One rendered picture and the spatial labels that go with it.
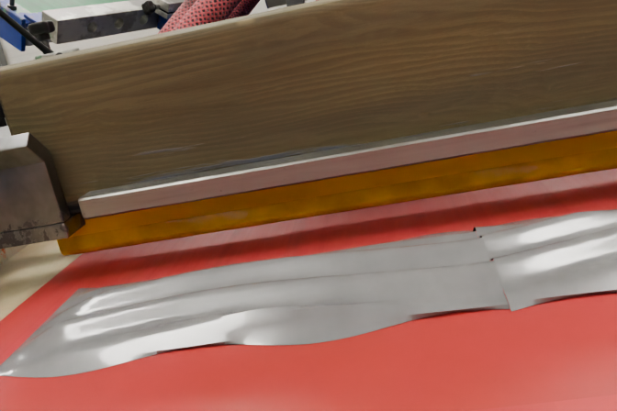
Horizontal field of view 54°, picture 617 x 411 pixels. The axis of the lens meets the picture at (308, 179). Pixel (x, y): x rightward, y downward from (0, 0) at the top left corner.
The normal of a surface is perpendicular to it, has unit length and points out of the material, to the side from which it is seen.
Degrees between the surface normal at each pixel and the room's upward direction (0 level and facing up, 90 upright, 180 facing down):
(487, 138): 90
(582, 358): 0
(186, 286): 31
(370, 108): 90
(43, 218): 90
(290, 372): 0
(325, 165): 90
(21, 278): 0
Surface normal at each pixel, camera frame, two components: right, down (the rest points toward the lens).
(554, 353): -0.19, -0.95
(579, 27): -0.09, 0.27
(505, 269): -0.11, -0.66
